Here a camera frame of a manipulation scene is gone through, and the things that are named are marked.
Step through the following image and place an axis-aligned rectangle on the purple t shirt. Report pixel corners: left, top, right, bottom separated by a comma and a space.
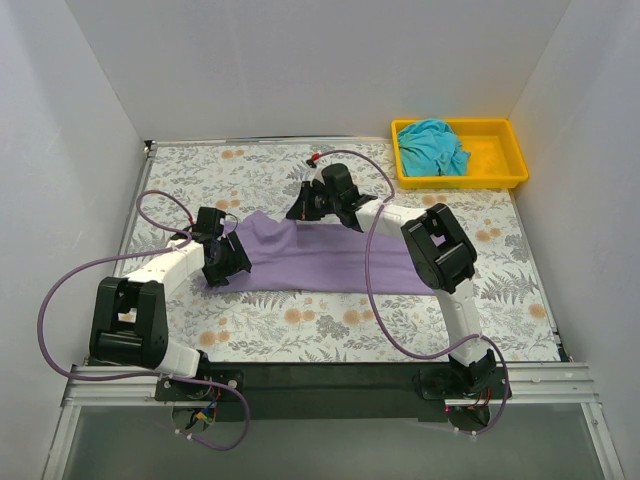
195, 211, 433, 296

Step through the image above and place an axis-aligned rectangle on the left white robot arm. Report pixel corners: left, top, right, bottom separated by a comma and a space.
89, 207, 252, 400

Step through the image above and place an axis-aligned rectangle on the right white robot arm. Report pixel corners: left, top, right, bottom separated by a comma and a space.
286, 163, 496, 398

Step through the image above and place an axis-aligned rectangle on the floral table mat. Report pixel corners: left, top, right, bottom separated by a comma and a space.
117, 139, 560, 362

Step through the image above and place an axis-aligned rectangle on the teal t shirt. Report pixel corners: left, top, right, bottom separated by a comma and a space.
397, 118, 471, 177

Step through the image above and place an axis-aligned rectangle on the yellow plastic bin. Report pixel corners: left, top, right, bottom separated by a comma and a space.
391, 118, 529, 190

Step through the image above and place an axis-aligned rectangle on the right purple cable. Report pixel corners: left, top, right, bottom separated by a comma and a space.
312, 148, 514, 437

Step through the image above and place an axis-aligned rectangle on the purple cable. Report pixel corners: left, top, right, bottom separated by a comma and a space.
40, 190, 251, 451
312, 148, 514, 437

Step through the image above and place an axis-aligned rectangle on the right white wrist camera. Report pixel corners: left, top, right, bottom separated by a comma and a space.
305, 153, 325, 186

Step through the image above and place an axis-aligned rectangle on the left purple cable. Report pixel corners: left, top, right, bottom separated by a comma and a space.
40, 190, 251, 451

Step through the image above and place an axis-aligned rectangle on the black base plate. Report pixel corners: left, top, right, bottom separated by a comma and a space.
155, 362, 511, 422

